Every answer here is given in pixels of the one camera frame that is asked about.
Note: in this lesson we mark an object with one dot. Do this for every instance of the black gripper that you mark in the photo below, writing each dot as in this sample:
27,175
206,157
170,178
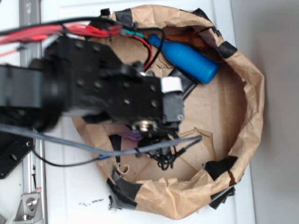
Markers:
104,88

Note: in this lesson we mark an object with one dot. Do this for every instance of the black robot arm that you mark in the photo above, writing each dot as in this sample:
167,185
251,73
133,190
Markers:
38,95

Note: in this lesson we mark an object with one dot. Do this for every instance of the black leather wallet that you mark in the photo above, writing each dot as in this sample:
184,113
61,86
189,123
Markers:
188,82

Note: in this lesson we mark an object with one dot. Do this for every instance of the blue plastic bottle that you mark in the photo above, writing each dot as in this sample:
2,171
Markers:
187,59

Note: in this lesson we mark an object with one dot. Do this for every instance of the brown paper bag bin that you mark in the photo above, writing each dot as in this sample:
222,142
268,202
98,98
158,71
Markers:
228,113

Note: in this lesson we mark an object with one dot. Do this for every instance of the aluminium extrusion rail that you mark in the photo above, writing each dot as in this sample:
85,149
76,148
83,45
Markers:
34,180

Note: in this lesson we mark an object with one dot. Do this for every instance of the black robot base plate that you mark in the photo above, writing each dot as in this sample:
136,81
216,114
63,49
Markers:
13,149

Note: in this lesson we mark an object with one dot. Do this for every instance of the metal corner bracket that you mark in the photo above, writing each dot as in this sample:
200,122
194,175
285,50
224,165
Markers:
30,209

